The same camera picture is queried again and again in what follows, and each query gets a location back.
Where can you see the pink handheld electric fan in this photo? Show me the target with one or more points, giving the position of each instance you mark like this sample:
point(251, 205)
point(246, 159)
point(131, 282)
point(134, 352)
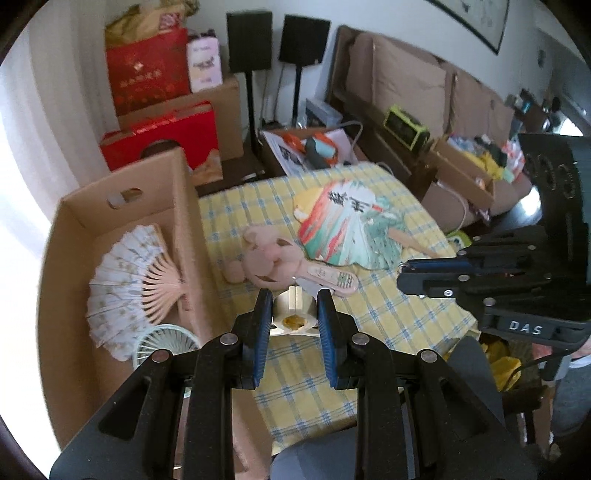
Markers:
point(271, 261)

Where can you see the cardboard tray of clutter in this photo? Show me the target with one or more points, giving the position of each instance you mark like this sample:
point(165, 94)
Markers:
point(457, 170)

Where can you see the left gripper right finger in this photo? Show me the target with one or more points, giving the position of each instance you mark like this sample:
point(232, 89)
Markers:
point(417, 419)

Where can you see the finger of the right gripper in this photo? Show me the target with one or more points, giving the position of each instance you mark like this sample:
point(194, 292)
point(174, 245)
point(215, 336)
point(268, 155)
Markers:
point(513, 251)
point(478, 289)

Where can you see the painted round paper fan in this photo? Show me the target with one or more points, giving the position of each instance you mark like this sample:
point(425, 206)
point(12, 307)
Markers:
point(345, 223)

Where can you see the green black alarm clock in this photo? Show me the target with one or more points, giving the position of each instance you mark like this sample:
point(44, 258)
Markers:
point(406, 129)

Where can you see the large brown cardboard box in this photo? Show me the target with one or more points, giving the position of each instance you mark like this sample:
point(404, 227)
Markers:
point(225, 102)

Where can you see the brown bed headboard cushions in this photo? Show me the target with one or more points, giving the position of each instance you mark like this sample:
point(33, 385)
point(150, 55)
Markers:
point(372, 73)

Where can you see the white paper shopping bag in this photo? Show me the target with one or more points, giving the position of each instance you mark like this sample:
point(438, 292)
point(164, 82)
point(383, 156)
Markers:
point(293, 152)

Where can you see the white paper folding fan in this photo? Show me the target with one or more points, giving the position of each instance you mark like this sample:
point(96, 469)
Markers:
point(133, 289)

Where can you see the left black speaker on stand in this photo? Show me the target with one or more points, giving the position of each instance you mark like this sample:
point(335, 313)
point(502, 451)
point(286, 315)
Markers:
point(250, 44)

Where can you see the open cardboard box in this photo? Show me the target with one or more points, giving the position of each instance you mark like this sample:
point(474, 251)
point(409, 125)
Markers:
point(77, 377)

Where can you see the gold gift bag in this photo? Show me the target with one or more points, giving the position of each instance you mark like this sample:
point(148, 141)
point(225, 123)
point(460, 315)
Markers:
point(148, 19)

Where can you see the white curtain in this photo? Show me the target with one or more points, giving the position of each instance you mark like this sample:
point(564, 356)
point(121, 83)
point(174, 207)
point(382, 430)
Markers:
point(56, 101)

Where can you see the red gift bag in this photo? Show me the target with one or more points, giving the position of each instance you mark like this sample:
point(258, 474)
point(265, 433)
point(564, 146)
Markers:
point(148, 72)

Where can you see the framed ink painting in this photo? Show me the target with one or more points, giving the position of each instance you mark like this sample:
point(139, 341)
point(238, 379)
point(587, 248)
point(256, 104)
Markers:
point(485, 18)

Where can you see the mint green round fan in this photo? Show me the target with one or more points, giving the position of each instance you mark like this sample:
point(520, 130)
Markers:
point(173, 338)

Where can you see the yellow plaid cloth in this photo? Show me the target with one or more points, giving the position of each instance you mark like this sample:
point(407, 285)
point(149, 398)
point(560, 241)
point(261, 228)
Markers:
point(294, 397)

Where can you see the red collection gift box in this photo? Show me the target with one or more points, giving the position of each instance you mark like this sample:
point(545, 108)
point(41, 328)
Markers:
point(191, 129)

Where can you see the right black speaker on stand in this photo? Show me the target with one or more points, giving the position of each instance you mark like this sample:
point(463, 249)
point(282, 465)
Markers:
point(302, 44)

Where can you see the black speaker on stand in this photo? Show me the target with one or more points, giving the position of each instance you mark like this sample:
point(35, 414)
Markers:
point(302, 44)
point(250, 44)

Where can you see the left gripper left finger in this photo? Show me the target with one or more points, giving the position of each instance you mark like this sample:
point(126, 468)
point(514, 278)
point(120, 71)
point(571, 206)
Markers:
point(134, 434)

